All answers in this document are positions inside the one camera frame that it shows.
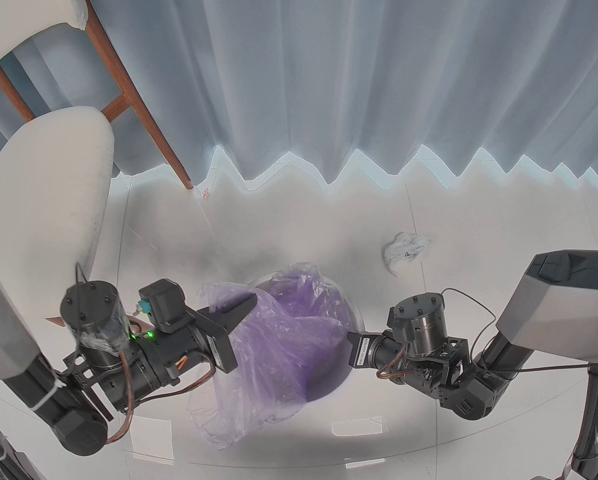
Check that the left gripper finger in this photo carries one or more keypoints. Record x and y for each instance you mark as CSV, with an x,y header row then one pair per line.
x,y
234,313

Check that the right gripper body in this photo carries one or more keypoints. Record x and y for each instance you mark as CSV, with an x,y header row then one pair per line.
x,y
374,350

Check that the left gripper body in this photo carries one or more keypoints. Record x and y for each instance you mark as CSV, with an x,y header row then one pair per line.
x,y
179,353

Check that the purple plastic bag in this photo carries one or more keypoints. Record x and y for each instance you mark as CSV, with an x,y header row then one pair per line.
x,y
279,338

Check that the white printed wrapper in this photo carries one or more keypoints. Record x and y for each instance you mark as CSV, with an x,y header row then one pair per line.
x,y
404,253

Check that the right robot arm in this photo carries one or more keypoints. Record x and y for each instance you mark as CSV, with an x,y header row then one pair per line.
x,y
554,308

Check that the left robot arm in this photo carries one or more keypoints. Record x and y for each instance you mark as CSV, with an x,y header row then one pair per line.
x,y
9,328

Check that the white trash bin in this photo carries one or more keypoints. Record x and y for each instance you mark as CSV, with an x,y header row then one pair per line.
x,y
357,318

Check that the small red scrap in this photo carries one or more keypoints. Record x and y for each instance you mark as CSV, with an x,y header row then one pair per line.
x,y
206,193

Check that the white cushioned wooden chair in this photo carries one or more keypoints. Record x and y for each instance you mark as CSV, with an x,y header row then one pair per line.
x,y
39,193

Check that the pale blue curtain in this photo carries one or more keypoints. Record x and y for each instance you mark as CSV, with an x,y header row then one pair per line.
x,y
329,68

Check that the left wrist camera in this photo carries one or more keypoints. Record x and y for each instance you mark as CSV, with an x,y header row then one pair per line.
x,y
166,303

